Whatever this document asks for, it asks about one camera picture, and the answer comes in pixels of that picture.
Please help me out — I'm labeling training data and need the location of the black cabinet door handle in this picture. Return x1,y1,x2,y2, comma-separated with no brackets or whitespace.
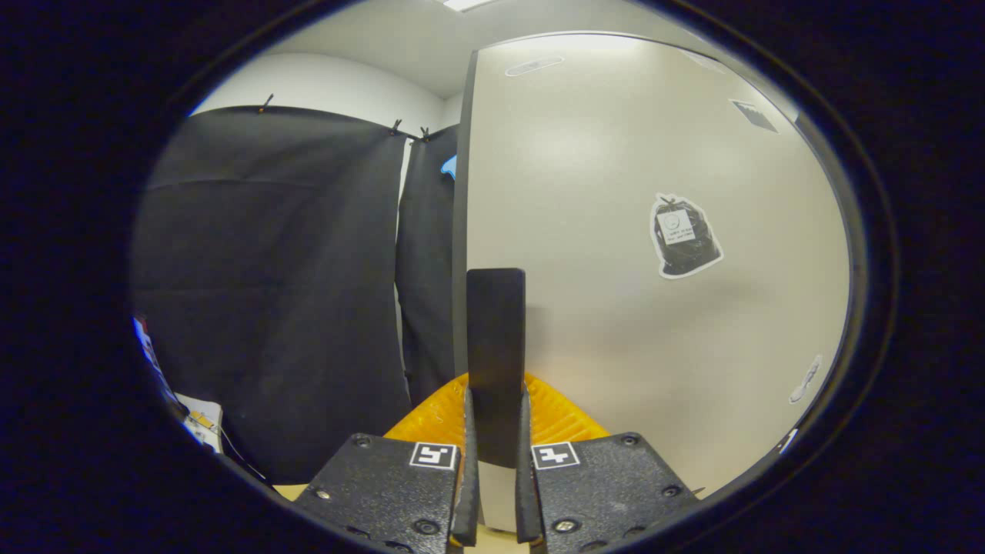
466,268,527,470

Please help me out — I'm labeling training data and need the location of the white side desk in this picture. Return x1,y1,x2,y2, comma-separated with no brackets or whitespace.
173,392,225,455

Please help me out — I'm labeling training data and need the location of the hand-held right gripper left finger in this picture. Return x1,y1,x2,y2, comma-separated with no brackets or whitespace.
292,373,482,554

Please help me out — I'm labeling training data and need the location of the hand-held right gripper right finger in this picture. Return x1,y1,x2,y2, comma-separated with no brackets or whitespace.
514,373,701,554

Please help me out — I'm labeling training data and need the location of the beige cabinet door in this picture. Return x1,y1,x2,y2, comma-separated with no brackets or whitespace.
462,32,847,532

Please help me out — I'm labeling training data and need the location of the black backdrop cloth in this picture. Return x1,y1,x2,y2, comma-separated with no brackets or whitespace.
131,105,462,486

